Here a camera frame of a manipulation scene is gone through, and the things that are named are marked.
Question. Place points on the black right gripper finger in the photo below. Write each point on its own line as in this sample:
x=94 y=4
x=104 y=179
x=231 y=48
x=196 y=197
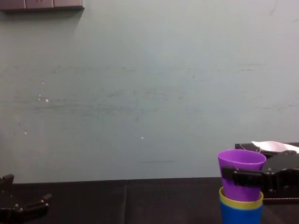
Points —
x=282 y=161
x=247 y=178

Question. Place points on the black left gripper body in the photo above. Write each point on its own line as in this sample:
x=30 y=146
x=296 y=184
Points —
x=21 y=215

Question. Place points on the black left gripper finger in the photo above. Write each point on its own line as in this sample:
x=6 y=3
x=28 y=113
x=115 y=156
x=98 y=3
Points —
x=6 y=180
x=38 y=203

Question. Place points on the purple plastic cup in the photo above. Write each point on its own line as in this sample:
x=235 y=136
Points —
x=240 y=159

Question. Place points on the white crumpled sheet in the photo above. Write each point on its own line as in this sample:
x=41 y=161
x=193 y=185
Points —
x=273 y=146

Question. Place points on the dark brown stitched strip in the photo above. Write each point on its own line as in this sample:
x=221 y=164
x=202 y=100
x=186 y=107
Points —
x=282 y=200

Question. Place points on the yellow plastic cup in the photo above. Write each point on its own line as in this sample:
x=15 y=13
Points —
x=243 y=204

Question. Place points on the black box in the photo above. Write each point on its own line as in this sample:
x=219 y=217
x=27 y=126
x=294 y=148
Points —
x=245 y=147

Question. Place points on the blue plastic cup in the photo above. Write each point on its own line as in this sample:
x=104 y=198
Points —
x=240 y=215

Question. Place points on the black table cloth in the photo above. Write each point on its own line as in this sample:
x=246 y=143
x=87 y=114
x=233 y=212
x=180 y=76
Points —
x=140 y=203

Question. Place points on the pale wall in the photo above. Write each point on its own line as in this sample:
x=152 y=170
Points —
x=140 y=81

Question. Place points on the dark wall panel with plates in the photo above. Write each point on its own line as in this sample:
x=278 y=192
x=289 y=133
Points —
x=39 y=3

